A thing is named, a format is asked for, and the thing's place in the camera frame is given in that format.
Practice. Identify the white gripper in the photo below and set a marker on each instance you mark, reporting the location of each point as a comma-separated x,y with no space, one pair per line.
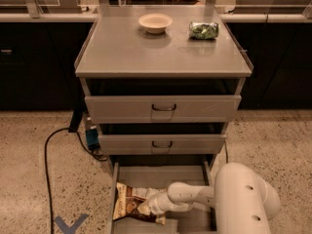
158,202

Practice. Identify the brown chip bag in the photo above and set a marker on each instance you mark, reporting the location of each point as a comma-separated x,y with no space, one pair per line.
128,200

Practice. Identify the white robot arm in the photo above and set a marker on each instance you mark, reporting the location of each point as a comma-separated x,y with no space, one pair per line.
243,201

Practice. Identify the grey bottom drawer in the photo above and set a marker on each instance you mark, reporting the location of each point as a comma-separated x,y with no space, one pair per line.
200,220

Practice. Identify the grey drawer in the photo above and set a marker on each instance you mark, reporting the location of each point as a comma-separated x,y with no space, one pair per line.
200,220
162,109
160,144

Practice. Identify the grey middle drawer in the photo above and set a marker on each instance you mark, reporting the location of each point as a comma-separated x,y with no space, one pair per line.
160,144

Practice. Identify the grey top drawer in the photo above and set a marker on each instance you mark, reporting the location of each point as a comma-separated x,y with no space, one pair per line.
162,109

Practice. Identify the grey drawer cabinet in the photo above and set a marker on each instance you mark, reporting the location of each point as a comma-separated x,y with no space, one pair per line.
123,59

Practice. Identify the green snack bag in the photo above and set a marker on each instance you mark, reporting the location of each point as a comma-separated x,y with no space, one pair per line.
203,30

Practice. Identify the dark background counter cabinets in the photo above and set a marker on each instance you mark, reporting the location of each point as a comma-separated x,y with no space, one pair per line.
37,64

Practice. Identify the blue power adapter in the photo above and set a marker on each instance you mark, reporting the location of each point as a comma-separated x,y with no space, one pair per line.
92,138

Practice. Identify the white paper bowl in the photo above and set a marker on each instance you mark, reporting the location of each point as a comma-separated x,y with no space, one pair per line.
155,23

